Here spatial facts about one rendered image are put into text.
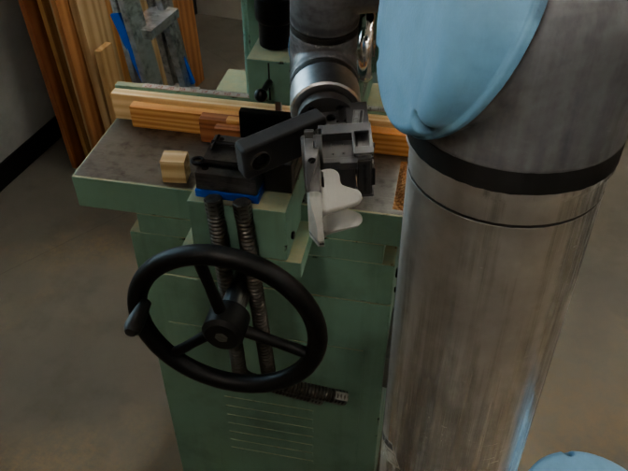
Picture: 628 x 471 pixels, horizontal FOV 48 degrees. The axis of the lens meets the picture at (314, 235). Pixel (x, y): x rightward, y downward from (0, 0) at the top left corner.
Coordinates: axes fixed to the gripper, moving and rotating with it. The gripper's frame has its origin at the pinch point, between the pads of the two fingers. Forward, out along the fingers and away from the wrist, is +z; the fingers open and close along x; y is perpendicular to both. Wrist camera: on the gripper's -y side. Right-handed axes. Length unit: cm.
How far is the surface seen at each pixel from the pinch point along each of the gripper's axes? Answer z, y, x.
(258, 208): -15.8, -7.8, 12.0
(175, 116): -44, -23, 18
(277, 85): -37.4, -5.0, 8.1
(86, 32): -156, -75, 71
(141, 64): -110, -46, 53
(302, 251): -15.6, -2.6, 21.4
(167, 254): -9.2, -19.5, 12.5
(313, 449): -13, -5, 83
